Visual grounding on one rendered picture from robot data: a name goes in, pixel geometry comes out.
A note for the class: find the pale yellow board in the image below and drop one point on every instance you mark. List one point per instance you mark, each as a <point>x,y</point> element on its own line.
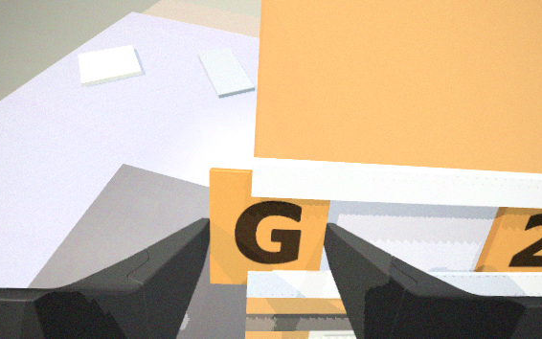
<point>417,119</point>

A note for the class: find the white paper ticket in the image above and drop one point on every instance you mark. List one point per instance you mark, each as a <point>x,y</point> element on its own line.
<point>331,335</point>

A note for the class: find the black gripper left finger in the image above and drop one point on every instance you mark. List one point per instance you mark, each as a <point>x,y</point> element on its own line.
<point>145,296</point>

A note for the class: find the white flat rectangular block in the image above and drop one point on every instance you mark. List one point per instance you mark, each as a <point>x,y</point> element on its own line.
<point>109,64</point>

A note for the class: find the orange tile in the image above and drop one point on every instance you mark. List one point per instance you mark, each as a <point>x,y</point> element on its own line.
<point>249,233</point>
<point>514,243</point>

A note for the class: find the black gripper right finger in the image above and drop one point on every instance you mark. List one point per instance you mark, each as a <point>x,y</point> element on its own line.
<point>387,298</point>

